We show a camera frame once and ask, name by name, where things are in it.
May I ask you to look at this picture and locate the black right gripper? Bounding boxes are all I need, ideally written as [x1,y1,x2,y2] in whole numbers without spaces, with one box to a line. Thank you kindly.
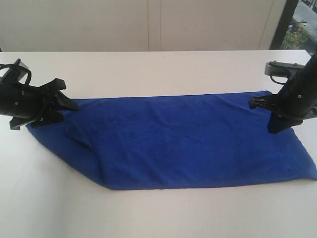
[249,54,317,134]

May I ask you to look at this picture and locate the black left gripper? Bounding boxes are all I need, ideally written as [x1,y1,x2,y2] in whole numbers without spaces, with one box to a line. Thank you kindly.
[0,78,78,130]

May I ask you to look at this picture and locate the blue towel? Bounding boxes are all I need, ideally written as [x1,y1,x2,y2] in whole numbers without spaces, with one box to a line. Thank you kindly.
[29,92,317,190]

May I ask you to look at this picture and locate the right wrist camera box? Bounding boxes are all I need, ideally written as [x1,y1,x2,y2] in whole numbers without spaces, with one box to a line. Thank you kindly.
[264,61,304,85]

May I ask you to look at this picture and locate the black window frame post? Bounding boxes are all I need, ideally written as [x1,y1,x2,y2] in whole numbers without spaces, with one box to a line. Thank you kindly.
[269,0,298,50]

